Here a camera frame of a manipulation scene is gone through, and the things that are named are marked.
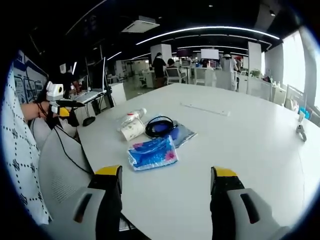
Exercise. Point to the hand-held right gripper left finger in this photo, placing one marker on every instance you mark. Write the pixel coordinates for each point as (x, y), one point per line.
(100, 197)

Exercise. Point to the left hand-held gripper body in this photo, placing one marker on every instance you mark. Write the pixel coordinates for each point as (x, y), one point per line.
(55, 92)

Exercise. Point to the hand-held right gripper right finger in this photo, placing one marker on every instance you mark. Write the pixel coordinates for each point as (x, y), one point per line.
(232, 197)

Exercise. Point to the clear plastic bottle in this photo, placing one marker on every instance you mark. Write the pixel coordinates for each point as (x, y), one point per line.
(136, 113)

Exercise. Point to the white floral paper cup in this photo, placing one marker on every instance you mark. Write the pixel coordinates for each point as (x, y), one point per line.
(132, 130)

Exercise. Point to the blue floral plastic packet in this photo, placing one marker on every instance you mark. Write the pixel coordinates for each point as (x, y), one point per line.
(153, 155)

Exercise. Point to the blue grey plastic packet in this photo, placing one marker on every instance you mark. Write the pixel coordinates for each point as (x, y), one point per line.
(186, 133)

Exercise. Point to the small grey gadget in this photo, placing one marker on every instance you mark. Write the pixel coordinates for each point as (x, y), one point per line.
(301, 131)

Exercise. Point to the open white laptop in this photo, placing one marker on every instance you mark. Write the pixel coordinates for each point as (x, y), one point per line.
(88, 95)

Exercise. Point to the black round stand base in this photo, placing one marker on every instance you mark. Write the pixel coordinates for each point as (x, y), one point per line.
(88, 121)

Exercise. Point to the dark computer monitor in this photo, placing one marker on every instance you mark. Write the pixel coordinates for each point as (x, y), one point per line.
(98, 73)

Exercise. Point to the grey mesh office chair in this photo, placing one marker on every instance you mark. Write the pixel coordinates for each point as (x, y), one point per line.
(60, 175)

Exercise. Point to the white table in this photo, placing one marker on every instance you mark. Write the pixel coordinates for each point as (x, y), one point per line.
(225, 140)

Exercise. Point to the person's white patterned shirt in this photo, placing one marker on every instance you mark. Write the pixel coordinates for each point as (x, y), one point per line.
(17, 150)

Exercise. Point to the ceiling air conditioner unit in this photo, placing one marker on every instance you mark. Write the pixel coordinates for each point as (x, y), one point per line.
(140, 24)

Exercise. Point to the white office chair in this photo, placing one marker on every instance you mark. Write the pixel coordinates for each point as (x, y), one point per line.
(175, 75)

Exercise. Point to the green potted plant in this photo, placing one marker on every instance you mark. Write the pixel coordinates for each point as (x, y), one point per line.
(256, 73)

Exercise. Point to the white display screen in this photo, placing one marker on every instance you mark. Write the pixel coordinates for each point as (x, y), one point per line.
(209, 53)

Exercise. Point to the long ceiling light strip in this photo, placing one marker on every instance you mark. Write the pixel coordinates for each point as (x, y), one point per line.
(207, 31)

